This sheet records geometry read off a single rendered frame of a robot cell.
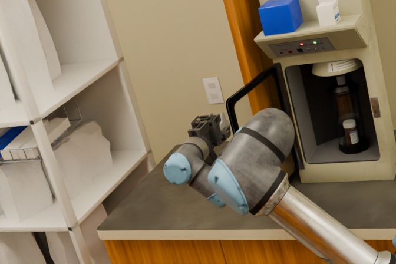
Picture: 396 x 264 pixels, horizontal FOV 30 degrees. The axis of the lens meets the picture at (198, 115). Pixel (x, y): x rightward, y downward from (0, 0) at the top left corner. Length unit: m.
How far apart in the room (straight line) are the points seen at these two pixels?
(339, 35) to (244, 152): 0.79
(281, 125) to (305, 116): 1.00
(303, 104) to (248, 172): 1.05
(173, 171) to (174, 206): 0.75
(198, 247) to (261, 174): 1.04
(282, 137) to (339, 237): 0.24
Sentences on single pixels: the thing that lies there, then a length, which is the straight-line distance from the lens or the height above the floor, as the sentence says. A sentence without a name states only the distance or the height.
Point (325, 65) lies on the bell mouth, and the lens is 2.42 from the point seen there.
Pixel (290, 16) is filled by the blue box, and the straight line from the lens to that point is 2.25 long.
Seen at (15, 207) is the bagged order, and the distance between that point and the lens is 3.00.
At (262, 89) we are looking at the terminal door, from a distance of 2.35.
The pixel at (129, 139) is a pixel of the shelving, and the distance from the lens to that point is 3.35.
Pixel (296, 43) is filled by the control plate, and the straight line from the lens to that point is 2.30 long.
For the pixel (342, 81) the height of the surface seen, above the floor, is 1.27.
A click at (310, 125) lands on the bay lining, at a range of 2.62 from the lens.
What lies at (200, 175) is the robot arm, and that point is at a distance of 1.94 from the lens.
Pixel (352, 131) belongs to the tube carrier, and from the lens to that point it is 2.52.
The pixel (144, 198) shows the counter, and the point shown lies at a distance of 2.81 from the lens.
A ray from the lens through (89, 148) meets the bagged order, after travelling 3.17.
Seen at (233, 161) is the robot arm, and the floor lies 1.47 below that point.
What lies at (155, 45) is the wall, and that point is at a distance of 3.10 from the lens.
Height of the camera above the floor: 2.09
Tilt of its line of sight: 19 degrees down
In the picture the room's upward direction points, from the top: 15 degrees counter-clockwise
